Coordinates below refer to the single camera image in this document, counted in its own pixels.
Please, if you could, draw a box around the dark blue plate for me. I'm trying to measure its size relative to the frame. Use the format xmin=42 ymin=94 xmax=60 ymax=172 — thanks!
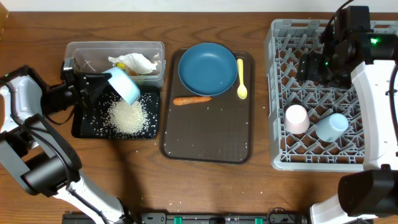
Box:
xmin=178 ymin=43 xmax=238 ymax=96

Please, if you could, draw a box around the white tissue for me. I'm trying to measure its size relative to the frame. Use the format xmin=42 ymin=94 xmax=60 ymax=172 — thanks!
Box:
xmin=108 ymin=53 xmax=157 ymax=75

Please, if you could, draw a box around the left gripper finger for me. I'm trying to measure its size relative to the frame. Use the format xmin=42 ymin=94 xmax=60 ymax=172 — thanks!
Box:
xmin=82 ymin=81 xmax=109 ymax=109
xmin=77 ymin=73 xmax=112 ymax=83

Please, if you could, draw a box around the white rice pile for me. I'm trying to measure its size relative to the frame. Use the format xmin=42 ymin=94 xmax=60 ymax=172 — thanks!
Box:
xmin=104 ymin=100 xmax=149 ymax=135

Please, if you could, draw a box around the brown serving tray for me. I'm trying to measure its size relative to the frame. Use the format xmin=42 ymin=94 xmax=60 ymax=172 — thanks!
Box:
xmin=159 ymin=49 xmax=255 ymax=164

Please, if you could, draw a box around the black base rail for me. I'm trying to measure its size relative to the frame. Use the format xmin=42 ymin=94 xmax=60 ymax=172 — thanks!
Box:
xmin=61 ymin=211 xmax=312 ymax=224

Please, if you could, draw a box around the right black cable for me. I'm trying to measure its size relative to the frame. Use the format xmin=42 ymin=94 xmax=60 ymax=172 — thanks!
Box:
xmin=385 ymin=62 xmax=398 ymax=138

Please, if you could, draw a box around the yellow plastic spoon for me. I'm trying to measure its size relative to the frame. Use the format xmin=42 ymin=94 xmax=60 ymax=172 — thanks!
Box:
xmin=237 ymin=58 xmax=248 ymax=100

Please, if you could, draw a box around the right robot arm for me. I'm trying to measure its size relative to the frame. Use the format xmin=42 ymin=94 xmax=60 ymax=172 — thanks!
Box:
xmin=297 ymin=1 xmax=397 ymax=223

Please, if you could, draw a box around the light blue rice bowl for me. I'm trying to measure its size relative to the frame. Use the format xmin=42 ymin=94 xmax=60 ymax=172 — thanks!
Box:
xmin=103 ymin=67 xmax=141 ymax=105

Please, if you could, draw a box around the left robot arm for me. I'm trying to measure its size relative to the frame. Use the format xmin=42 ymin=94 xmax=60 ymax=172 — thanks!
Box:
xmin=1 ymin=65 xmax=135 ymax=223

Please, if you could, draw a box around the grey dishwasher rack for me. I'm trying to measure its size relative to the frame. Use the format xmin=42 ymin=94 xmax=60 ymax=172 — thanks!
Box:
xmin=264 ymin=19 xmax=397 ymax=172

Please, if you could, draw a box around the black tray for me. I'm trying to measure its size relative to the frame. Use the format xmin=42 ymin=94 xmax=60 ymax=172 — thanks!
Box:
xmin=72 ymin=86 xmax=160 ymax=139

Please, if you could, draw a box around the light blue cup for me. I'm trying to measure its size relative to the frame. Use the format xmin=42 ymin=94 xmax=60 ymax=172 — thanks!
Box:
xmin=315 ymin=113 xmax=349 ymax=142

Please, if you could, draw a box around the green snack wrapper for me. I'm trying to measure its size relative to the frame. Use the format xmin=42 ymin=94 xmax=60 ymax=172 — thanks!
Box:
xmin=116 ymin=63 xmax=145 ymax=85

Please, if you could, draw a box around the clear plastic bin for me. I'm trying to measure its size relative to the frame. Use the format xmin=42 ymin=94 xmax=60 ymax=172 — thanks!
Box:
xmin=65 ymin=41 xmax=165 ymax=88

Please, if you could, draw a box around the orange carrot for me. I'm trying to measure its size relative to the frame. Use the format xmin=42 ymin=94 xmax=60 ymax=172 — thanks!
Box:
xmin=173 ymin=96 xmax=212 ymax=106

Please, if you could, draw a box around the pink cup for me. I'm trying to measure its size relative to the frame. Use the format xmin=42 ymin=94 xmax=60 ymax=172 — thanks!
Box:
xmin=284 ymin=105 xmax=310 ymax=134

